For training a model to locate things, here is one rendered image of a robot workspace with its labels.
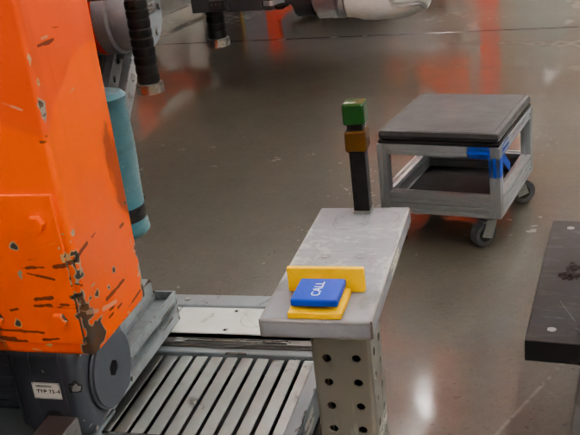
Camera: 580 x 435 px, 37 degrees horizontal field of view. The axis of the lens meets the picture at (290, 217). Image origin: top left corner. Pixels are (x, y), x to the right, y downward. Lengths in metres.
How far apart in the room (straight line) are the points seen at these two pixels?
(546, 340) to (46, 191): 0.84
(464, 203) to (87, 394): 1.34
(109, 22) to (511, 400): 1.08
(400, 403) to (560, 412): 0.32
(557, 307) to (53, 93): 0.95
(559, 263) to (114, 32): 0.92
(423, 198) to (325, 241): 1.02
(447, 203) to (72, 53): 1.57
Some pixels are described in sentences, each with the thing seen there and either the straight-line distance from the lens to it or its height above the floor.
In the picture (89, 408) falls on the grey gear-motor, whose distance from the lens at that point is 1.48.
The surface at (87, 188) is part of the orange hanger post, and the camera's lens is 1.11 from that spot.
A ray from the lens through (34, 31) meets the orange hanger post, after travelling 1.03.
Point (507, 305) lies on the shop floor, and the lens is 2.23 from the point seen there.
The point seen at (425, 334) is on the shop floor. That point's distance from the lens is 2.11.
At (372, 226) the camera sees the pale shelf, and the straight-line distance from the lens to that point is 1.56.
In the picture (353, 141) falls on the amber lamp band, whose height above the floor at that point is 0.59.
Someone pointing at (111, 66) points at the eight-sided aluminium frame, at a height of 0.72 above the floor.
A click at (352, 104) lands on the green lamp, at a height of 0.66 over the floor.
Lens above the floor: 1.06
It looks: 22 degrees down
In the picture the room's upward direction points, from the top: 7 degrees counter-clockwise
